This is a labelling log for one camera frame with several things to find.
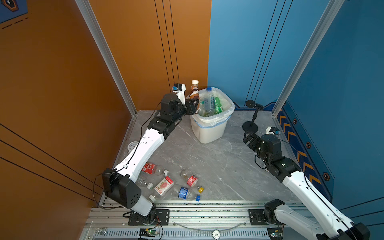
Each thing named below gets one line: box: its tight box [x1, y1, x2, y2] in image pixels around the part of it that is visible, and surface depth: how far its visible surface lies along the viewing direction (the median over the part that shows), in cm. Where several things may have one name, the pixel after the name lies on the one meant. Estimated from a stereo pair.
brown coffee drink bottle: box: [185, 80, 200, 100], surface depth 72 cm
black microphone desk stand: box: [242, 100, 264, 134], surface depth 110 cm
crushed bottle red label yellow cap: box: [180, 169, 205, 194], surface depth 82 cm
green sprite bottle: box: [214, 97, 224, 115], surface depth 97 cm
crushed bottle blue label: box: [172, 186, 196, 201], surface depth 79 cm
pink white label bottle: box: [148, 176, 175, 202], surface depth 81 cm
